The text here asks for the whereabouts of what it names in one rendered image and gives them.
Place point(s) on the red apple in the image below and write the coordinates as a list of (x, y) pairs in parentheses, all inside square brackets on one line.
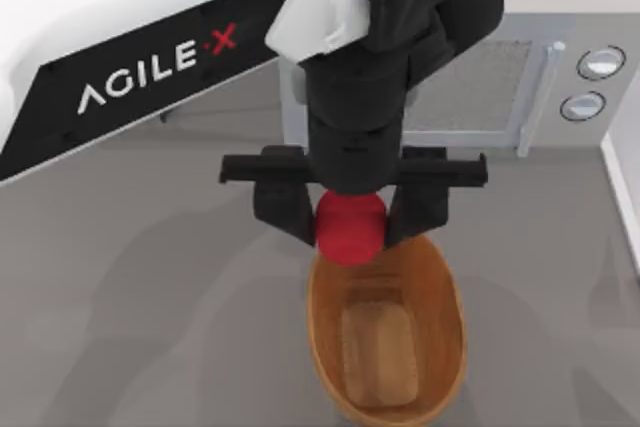
[(350, 232)]

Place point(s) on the white sink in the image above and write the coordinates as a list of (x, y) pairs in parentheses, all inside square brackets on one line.
[(625, 197)]

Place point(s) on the brown wooden basket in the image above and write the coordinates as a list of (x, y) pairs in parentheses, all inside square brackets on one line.
[(325, 327)]

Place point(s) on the small round microwave knob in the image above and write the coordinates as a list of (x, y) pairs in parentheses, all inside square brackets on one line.
[(583, 106)]

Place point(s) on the microwave door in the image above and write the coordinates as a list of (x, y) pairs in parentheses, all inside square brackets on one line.
[(465, 92)]

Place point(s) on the pale microwave oven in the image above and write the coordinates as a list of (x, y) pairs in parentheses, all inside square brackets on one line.
[(575, 142)]

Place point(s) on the large round microwave knob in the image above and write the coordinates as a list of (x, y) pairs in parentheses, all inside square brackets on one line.
[(601, 63)]

